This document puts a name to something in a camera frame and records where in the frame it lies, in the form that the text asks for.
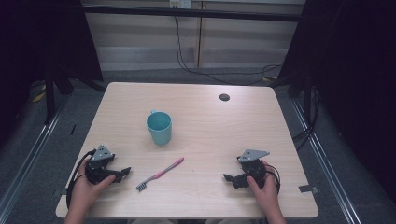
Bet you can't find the pink toothbrush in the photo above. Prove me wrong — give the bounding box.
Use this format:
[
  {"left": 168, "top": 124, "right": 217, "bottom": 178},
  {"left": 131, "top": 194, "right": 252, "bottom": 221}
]
[{"left": 135, "top": 157, "right": 185, "bottom": 192}]

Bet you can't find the white wall outlet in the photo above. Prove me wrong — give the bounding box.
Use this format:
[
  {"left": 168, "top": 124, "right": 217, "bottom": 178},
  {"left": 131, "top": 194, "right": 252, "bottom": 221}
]
[{"left": 169, "top": 0, "right": 192, "bottom": 9}]

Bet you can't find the teal plastic cup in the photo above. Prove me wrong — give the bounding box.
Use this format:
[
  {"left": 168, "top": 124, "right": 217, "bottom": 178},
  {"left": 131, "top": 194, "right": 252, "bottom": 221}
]
[{"left": 146, "top": 109, "right": 173, "bottom": 147}]

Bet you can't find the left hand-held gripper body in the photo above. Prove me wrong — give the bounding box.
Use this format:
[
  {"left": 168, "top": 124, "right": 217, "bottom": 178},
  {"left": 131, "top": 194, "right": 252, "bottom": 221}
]
[{"left": 84, "top": 144, "right": 124, "bottom": 185}]

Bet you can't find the black curtain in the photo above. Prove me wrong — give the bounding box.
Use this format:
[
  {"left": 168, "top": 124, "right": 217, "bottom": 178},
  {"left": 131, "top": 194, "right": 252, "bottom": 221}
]
[
  {"left": 278, "top": 0, "right": 396, "bottom": 203},
  {"left": 0, "top": 0, "right": 105, "bottom": 147}
]

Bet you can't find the bundle of black floor cables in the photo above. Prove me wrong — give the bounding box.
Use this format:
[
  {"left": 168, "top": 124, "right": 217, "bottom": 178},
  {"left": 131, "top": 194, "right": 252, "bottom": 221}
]
[{"left": 292, "top": 87, "right": 322, "bottom": 151}]

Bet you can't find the yellow floor scrap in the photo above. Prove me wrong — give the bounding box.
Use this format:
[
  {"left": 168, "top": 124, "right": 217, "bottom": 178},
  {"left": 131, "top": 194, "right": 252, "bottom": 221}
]
[{"left": 32, "top": 83, "right": 47, "bottom": 104}]

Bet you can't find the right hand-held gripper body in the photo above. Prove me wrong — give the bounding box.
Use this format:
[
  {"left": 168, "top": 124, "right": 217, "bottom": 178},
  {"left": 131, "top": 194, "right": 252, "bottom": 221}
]
[{"left": 236, "top": 148, "right": 271, "bottom": 189}]

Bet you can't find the person's right hand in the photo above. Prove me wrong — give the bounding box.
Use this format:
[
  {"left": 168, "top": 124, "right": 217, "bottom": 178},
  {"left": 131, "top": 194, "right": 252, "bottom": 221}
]
[{"left": 247, "top": 160, "right": 279, "bottom": 210}]

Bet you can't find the person's left hand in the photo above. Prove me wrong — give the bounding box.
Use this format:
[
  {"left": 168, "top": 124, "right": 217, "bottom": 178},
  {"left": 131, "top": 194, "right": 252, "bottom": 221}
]
[{"left": 69, "top": 156, "right": 117, "bottom": 211}]

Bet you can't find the black stand leg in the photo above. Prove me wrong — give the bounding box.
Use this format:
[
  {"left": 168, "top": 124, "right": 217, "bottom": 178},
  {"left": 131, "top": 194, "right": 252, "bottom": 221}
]
[
  {"left": 44, "top": 63, "right": 58, "bottom": 125},
  {"left": 302, "top": 76, "right": 314, "bottom": 133}
]

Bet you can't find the black wall cable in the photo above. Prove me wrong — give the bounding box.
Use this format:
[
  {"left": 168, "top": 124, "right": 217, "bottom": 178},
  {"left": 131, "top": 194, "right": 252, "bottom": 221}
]
[{"left": 174, "top": 15, "right": 283, "bottom": 86}]

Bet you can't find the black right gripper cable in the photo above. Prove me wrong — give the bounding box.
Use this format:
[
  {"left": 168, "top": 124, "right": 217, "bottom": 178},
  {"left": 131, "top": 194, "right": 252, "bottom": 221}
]
[{"left": 264, "top": 162, "right": 281, "bottom": 195}]

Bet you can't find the black horizontal bar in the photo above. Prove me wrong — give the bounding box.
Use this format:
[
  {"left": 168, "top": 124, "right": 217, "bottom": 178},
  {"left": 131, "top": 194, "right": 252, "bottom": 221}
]
[{"left": 82, "top": 5, "right": 307, "bottom": 23}]

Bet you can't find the metal floor rail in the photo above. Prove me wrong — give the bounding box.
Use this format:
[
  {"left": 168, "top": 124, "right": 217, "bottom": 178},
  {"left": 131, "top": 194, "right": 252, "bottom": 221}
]
[
  {"left": 0, "top": 92, "right": 69, "bottom": 217},
  {"left": 290, "top": 98, "right": 362, "bottom": 224}
]

